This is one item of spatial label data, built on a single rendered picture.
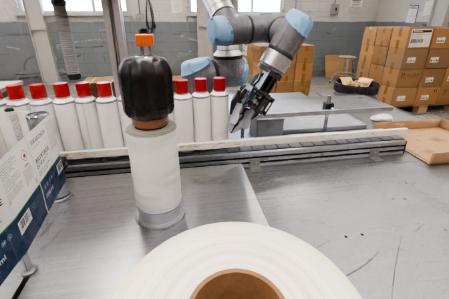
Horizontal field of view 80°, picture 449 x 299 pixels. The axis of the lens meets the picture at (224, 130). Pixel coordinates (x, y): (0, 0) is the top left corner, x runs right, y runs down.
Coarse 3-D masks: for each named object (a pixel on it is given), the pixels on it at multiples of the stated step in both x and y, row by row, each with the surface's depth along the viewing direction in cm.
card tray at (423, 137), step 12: (408, 120) 104; (420, 120) 105; (432, 120) 106; (444, 120) 105; (408, 132) 102; (420, 132) 102; (432, 132) 102; (444, 132) 102; (408, 144) 92; (420, 144) 92; (432, 144) 92; (444, 144) 92; (420, 156) 84; (432, 156) 79; (444, 156) 80
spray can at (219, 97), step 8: (216, 80) 72; (224, 80) 73; (216, 88) 73; (224, 88) 74; (216, 96) 73; (224, 96) 73; (216, 104) 74; (224, 104) 74; (216, 112) 75; (224, 112) 75; (216, 120) 75; (224, 120) 76; (216, 128) 76; (224, 128) 77; (216, 136) 77; (224, 136) 78
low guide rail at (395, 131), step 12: (336, 132) 81; (348, 132) 81; (360, 132) 82; (372, 132) 82; (384, 132) 83; (396, 132) 84; (180, 144) 73; (192, 144) 74; (204, 144) 74; (216, 144) 75; (228, 144) 76; (240, 144) 76; (252, 144) 77; (264, 144) 78; (72, 156) 69; (84, 156) 70; (96, 156) 70; (108, 156) 71
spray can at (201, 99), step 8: (200, 80) 71; (200, 88) 72; (192, 96) 73; (200, 96) 72; (208, 96) 73; (192, 104) 74; (200, 104) 72; (208, 104) 73; (200, 112) 73; (208, 112) 74; (200, 120) 74; (208, 120) 75; (200, 128) 75; (208, 128) 76; (200, 136) 76; (208, 136) 77
